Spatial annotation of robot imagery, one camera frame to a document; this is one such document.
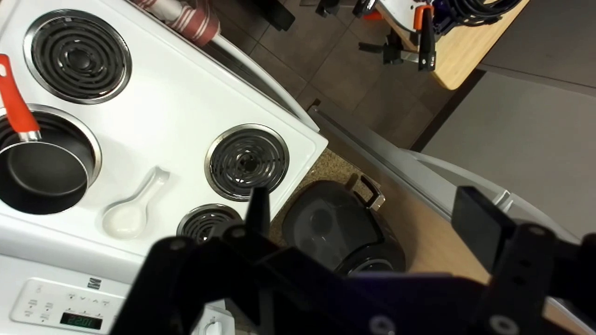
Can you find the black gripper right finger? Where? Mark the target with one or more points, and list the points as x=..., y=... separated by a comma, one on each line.
x=487, y=229

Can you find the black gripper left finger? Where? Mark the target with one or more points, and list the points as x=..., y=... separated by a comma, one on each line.
x=258, y=210

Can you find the white electric stove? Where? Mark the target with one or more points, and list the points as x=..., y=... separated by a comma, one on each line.
x=161, y=117

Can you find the large coil burner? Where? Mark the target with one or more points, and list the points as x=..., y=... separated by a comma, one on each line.
x=249, y=162

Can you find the white spoon rest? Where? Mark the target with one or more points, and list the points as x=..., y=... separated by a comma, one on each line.
x=131, y=214

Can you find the orange black bar clamp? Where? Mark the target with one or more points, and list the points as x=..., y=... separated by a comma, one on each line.
x=426, y=33

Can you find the red striped towel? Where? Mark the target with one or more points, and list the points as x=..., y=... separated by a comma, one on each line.
x=187, y=19

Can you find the grey metal mounting plate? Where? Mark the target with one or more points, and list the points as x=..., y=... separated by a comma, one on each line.
x=401, y=11

